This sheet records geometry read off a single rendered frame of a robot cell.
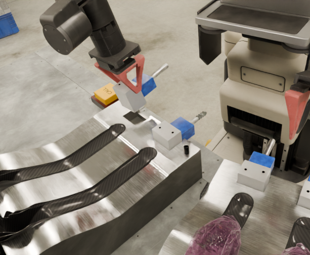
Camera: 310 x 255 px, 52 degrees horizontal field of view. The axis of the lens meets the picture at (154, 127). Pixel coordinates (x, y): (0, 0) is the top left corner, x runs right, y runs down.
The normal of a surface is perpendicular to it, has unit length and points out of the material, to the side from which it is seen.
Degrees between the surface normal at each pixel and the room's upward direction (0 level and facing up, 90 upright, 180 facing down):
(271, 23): 0
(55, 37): 96
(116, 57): 11
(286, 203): 0
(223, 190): 0
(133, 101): 82
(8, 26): 91
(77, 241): 90
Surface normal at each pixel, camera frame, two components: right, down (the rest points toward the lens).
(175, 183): 0.64, 0.45
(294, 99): -0.62, 0.53
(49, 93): -0.14, -0.72
